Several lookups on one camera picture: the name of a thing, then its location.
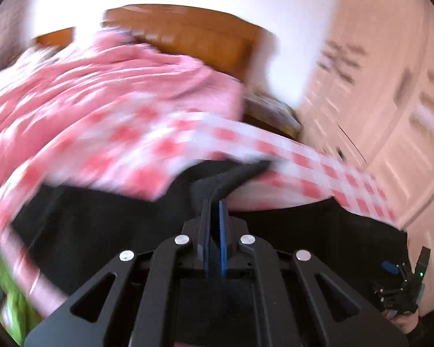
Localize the black pants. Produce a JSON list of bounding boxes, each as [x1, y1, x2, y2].
[[10, 158, 409, 297]]

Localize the person's right hand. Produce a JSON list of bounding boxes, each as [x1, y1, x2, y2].
[[382, 309, 420, 334]]

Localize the pink checkered bed sheet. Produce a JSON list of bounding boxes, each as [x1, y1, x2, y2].
[[0, 94, 396, 316]]

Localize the pink quilt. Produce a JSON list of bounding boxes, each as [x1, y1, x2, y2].
[[0, 30, 245, 196]]

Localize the bedside table with cloth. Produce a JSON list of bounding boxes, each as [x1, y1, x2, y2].
[[242, 89, 303, 141]]

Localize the pink wooden wardrobe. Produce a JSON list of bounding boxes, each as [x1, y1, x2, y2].
[[298, 0, 434, 314]]

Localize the brown leather headboard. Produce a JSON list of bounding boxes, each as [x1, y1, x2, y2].
[[34, 4, 276, 84]]

